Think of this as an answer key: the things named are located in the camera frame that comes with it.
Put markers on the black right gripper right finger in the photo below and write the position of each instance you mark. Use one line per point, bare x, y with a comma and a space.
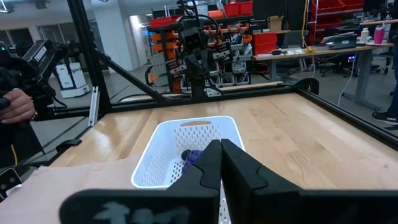
245, 183

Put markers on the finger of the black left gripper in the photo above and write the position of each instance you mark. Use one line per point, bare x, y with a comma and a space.
207, 63
195, 65

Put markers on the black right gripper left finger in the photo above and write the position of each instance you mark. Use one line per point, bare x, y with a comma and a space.
202, 177

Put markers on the purple toy grape bunch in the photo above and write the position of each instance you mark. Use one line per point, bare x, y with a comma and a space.
192, 158

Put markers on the dark round toy fruit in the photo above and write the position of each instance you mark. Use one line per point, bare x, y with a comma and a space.
185, 154

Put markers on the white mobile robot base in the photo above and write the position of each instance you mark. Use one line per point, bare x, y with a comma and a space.
71, 81

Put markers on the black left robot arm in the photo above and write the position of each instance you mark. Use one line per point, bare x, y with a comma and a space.
198, 87

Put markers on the shelf rack with orange bins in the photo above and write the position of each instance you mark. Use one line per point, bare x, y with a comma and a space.
164, 40

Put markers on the red storage bin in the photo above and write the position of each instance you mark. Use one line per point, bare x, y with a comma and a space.
245, 8
231, 9

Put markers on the red stacked storage bins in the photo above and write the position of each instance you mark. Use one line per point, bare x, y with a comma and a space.
264, 42

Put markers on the white perforated plastic basket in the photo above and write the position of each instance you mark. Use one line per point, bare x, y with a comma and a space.
161, 146

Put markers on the brown cardboard box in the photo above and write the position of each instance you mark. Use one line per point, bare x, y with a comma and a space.
275, 23

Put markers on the black office chair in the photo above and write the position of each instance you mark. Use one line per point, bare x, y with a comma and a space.
293, 39

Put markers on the long wooden desk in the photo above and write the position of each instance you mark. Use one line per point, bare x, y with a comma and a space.
311, 51

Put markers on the shelf with red bins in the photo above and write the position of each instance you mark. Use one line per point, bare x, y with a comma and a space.
329, 6

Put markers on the grey laptop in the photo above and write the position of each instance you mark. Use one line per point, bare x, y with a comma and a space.
345, 42

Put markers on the pink cloth mat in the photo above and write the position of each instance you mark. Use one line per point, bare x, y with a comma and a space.
62, 183

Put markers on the white bottle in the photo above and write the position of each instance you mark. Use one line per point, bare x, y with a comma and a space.
364, 35

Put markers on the person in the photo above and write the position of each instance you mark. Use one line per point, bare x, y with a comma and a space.
385, 117
15, 143

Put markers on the pink bottle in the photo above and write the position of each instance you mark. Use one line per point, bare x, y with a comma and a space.
379, 34

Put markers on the person's hand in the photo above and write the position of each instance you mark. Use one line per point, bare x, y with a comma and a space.
17, 107

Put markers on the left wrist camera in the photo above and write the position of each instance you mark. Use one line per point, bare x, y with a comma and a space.
193, 39

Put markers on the black aluminium table frame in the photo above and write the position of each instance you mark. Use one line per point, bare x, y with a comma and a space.
88, 62

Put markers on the white aluminium bracket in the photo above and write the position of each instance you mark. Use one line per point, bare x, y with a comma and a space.
94, 107

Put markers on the black frame clamp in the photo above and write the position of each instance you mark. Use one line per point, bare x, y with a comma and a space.
68, 144

